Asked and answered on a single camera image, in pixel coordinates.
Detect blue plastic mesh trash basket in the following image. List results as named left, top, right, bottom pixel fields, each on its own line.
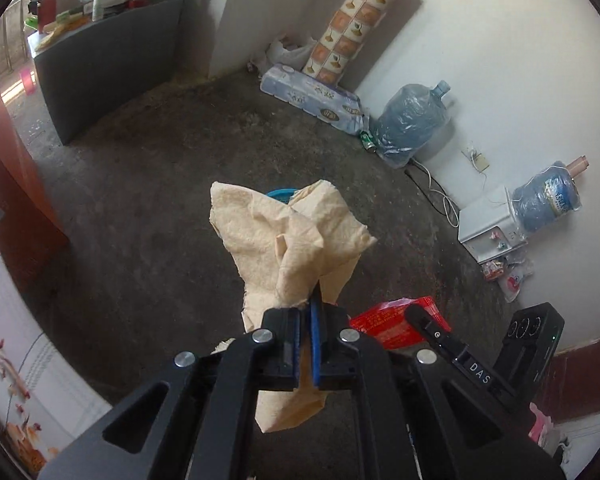
left=266, top=188, right=297, bottom=204

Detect pink plastic bag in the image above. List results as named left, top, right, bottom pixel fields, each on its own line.
left=528, top=402, right=554, bottom=446

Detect snack wrappers beside dispenser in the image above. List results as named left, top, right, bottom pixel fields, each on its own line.
left=480, top=256, right=534, bottom=302

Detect rolled tile pattern mat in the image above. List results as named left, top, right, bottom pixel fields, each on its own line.
left=301, top=0, right=396, bottom=87

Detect water jug on dispenser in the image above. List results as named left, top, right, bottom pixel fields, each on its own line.
left=510, top=160, right=582, bottom=235

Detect floral plastic tablecloth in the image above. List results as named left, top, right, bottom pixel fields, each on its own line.
left=0, top=252, right=111, bottom=478

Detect red snack package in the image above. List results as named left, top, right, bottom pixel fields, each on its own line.
left=350, top=296, right=451, bottom=350

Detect toilet paper roll pack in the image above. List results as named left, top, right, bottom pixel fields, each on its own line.
left=260, top=64, right=368, bottom=136

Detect white power cable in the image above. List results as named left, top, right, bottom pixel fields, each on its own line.
left=404, top=158, right=462, bottom=230

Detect white water dispenser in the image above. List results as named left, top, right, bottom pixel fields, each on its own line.
left=457, top=185, right=527, bottom=264

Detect dark grey cabinet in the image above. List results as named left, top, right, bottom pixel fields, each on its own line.
left=29, top=0, right=183, bottom=145

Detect green drink can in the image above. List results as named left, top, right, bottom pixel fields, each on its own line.
left=358, top=131, right=377, bottom=153

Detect red wooden furniture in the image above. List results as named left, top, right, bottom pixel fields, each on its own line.
left=0, top=92, right=69, bottom=292

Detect white plastic bag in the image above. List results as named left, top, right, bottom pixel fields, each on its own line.
left=265, top=35, right=317, bottom=72

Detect empty blue water jug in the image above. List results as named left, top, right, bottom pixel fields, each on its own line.
left=370, top=80, right=451, bottom=169

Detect beige paper napkin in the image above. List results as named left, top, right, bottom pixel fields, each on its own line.
left=209, top=179, right=378, bottom=435

